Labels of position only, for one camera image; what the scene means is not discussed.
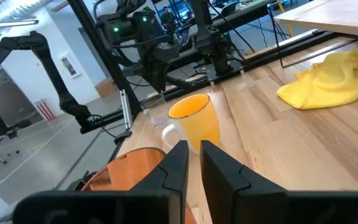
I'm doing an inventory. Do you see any wooden shelf with black legs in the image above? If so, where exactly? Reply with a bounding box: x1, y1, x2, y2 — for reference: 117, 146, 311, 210
266, 0, 358, 69

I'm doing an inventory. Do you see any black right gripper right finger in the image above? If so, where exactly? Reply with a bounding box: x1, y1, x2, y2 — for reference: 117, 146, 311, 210
199, 139, 289, 224

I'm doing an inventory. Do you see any clear glass cup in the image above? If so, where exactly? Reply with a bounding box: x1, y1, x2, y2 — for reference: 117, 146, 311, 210
140, 93, 172, 129

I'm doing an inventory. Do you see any long ceiling light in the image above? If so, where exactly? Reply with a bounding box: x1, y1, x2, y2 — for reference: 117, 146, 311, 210
0, 19, 40, 29

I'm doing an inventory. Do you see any orange faceted plastic tumbler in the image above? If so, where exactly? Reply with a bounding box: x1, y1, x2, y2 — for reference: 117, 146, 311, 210
81, 147, 198, 224

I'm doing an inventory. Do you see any yellow microfibre cloth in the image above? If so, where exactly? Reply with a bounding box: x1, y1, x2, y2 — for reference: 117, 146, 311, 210
275, 44, 358, 110

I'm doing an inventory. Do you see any black aluminium rig frame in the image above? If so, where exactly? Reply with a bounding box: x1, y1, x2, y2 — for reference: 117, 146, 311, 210
67, 0, 358, 156

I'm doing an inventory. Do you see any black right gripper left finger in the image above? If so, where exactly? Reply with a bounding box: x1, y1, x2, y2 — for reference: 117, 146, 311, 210
130, 139, 190, 224

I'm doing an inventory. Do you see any silver aluminium bar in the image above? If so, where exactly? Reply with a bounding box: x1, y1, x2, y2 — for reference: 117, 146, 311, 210
119, 89, 134, 129

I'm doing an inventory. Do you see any yellow mug with white handle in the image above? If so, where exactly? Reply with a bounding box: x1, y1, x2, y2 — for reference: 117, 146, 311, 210
161, 93, 222, 156

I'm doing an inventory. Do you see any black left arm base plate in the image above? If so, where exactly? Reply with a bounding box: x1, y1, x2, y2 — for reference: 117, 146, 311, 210
193, 60, 246, 82

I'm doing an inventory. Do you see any yellow cable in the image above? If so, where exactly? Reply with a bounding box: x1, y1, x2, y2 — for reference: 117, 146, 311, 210
277, 0, 295, 38

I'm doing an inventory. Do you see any brown cardboard box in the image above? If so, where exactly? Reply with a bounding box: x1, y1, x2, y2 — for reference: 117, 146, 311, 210
94, 77, 118, 98

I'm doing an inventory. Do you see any person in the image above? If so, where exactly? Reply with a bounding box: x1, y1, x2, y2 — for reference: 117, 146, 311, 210
161, 6, 177, 34

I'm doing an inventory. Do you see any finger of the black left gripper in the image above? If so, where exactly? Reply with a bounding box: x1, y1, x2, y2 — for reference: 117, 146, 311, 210
159, 66, 171, 93
146, 68, 161, 93

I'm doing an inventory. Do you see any white wall extinguisher cabinet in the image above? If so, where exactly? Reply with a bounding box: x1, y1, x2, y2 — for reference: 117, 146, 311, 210
59, 52, 82, 78

